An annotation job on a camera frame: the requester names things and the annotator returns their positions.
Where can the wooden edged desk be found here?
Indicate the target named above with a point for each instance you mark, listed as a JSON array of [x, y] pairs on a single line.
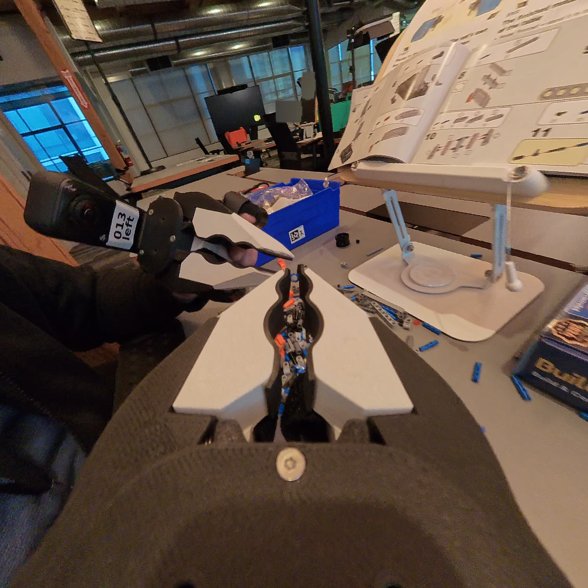
[[183, 172]]

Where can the instruction booklet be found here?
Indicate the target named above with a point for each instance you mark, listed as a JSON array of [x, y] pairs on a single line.
[[459, 69]]

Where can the clear plastic bag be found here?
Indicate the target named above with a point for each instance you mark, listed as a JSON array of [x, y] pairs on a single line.
[[280, 195]]

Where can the pile of small building pieces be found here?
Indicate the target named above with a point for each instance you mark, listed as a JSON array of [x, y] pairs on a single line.
[[294, 330]]

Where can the red fire extinguisher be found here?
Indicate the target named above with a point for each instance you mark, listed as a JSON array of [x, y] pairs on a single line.
[[128, 155]]

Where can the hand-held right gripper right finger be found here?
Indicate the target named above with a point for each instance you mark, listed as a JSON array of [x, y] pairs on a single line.
[[363, 363]]

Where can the black monitor screen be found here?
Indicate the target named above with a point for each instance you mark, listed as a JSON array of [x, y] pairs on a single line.
[[234, 110]]

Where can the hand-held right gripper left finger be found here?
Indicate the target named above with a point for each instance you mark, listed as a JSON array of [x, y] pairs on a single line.
[[225, 363]]

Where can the blue plastic bin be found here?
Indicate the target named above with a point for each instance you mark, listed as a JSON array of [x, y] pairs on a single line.
[[312, 220]]

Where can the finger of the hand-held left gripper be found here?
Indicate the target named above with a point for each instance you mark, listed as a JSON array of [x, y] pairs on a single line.
[[206, 271], [229, 225]]

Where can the black wheel hub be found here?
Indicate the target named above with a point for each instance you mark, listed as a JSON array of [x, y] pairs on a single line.
[[342, 240]]

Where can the person's left forearm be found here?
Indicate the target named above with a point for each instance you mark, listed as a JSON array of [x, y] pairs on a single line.
[[115, 303]]

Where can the black office chair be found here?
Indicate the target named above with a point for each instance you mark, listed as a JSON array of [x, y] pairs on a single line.
[[285, 147]]

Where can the white book stand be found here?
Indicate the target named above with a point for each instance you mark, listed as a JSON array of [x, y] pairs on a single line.
[[482, 303]]

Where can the orange office chair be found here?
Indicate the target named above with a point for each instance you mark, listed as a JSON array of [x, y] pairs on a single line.
[[236, 137]]

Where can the person's left hand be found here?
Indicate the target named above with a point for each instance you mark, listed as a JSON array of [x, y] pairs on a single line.
[[243, 256]]

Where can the green panel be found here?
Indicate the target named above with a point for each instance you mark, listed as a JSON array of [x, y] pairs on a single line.
[[342, 117]]

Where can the black steel column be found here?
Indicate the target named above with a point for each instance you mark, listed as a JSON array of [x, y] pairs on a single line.
[[319, 69]]

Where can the wooden support post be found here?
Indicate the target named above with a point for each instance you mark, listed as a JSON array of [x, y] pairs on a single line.
[[69, 78]]

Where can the blue robot kit box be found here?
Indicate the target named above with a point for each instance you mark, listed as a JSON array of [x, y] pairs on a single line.
[[560, 367]]

